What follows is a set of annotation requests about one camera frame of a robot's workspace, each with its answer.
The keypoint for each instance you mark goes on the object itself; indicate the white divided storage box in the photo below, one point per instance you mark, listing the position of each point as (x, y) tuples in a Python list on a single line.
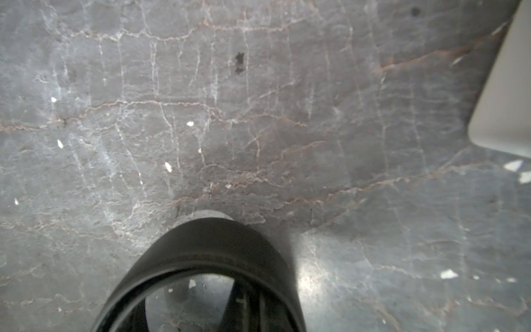
[(501, 118)]

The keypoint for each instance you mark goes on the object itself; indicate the curled black belt with buckle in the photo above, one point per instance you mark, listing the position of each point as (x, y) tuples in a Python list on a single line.
[(206, 247)]

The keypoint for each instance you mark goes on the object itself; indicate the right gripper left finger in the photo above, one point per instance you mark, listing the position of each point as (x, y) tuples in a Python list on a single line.
[(236, 317)]

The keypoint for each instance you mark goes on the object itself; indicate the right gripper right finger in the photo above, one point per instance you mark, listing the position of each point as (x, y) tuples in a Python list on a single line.
[(273, 314)]

